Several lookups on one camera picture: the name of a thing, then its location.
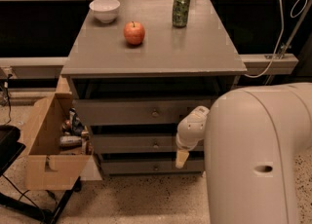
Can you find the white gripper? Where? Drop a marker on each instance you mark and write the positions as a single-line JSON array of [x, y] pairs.
[[183, 142]]

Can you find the grey drawer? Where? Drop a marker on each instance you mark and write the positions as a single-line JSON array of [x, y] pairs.
[[133, 143], [137, 111], [150, 166]]

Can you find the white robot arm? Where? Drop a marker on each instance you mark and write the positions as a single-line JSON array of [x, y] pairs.
[[250, 136]]

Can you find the grey bottom drawer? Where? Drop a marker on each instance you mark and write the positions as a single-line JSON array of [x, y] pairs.
[[150, 166]]

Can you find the grey drawer cabinet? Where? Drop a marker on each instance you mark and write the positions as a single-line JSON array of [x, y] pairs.
[[198, 60]]

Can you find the grey top drawer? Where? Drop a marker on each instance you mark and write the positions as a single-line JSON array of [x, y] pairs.
[[137, 111]]

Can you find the dark bottle in box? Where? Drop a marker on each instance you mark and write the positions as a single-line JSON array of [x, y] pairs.
[[76, 126]]

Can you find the silver can in box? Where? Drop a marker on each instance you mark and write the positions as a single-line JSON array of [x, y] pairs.
[[70, 141]]

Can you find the red apple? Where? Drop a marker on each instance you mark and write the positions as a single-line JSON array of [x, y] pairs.
[[134, 32]]

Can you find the cardboard box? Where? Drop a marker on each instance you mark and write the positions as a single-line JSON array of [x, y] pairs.
[[47, 166]]

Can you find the green soda can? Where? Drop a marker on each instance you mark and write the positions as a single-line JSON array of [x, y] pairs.
[[180, 13]]

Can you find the white ceramic bowl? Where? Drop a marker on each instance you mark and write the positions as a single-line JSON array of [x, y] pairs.
[[105, 11]]

